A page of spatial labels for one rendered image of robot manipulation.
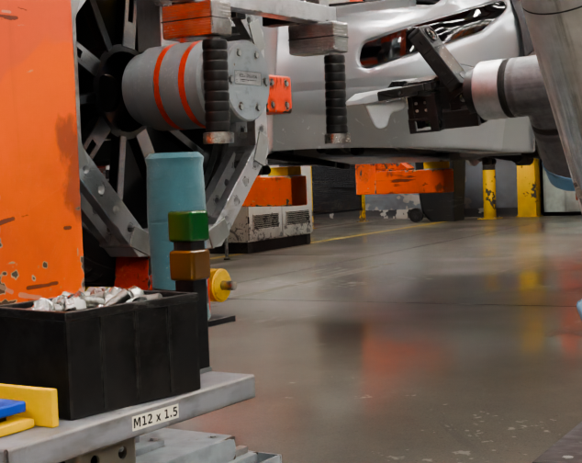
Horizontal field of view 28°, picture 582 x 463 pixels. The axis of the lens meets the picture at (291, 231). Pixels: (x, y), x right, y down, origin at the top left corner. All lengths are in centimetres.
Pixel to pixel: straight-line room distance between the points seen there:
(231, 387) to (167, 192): 40
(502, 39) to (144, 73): 280
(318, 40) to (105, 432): 90
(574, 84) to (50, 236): 67
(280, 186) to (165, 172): 444
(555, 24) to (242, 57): 63
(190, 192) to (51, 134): 30
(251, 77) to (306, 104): 270
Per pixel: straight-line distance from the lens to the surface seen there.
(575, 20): 134
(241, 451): 225
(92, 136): 191
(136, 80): 188
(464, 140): 447
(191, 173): 173
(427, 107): 182
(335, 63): 193
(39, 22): 151
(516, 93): 175
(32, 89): 148
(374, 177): 805
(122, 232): 179
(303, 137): 459
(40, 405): 124
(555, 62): 137
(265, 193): 621
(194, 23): 165
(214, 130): 163
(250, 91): 183
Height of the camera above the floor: 71
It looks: 3 degrees down
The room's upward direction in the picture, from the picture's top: 2 degrees counter-clockwise
